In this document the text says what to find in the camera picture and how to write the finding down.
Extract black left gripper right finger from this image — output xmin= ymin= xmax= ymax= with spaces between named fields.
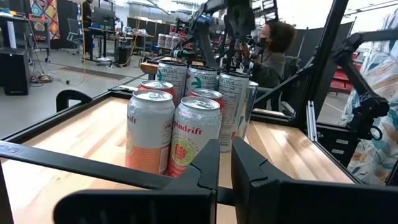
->
xmin=231 ymin=136 xmax=398 ymax=224

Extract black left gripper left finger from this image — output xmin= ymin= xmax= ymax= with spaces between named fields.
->
xmin=52 ymin=139 xmax=221 ymax=224

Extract peach white Spindrift can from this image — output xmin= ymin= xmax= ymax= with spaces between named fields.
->
xmin=125 ymin=89 xmax=176 ymax=175

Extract red soda can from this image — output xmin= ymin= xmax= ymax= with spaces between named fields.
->
xmin=167 ymin=96 xmax=223 ymax=179
xmin=188 ymin=88 xmax=225 ymax=113

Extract silver blue slim can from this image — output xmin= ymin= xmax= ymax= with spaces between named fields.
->
xmin=238 ymin=80 xmax=259 ymax=140

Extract red Fanta can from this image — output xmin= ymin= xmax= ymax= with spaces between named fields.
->
xmin=137 ymin=80 xmax=177 ymax=105

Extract white Celsius can black lid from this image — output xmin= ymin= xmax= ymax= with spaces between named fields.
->
xmin=155 ymin=59 xmax=189 ymax=105
xmin=185 ymin=64 xmax=218 ymax=96
xmin=217 ymin=70 xmax=251 ymax=153

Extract red storage bins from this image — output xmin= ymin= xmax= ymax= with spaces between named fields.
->
xmin=329 ymin=52 xmax=364 ymax=94

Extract neighbouring wooden rig table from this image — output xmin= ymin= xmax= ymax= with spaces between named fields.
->
xmin=139 ymin=57 xmax=200 ymax=75

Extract black floor mat red edge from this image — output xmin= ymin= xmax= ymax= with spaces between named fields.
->
xmin=57 ymin=65 xmax=128 ymax=82

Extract background silver can stack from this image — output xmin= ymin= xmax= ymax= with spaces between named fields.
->
xmin=157 ymin=32 xmax=181 ymax=49

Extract black computer tower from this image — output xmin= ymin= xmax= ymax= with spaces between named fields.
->
xmin=0 ymin=46 xmax=31 ymax=96

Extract grey mesh office chair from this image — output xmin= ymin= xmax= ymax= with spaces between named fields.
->
xmin=67 ymin=17 xmax=82 ymax=55

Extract black desk monitor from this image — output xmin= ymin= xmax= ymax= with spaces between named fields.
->
xmin=93 ymin=6 xmax=116 ymax=29

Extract colourful patchwork quilt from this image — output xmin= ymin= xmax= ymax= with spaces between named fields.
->
xmin=29 ymin=0 xmax=62 ymax=41

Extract black aluminium table frame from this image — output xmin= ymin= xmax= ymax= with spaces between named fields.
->
xmin=1 ymin=85 xmax=364 ymax=187

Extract black loop handle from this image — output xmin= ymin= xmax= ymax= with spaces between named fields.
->
xmin=55 ymin=89 xmax=93 ymax=113

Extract tangled floor cables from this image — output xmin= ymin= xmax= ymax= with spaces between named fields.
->
xmin=29 ymin=70 xmax=72 ymax=86

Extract thin yellow hanging cable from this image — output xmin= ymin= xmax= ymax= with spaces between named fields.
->
xmin=67 ymin=18 xmax=88 ymax=88

